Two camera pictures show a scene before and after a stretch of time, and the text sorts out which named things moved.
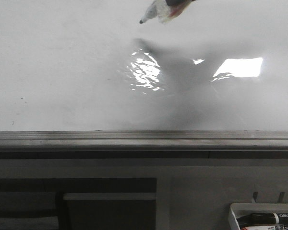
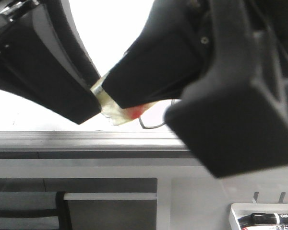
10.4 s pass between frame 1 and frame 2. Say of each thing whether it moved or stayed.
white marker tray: stayed
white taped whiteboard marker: moved
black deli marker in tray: stayed
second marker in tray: stayed
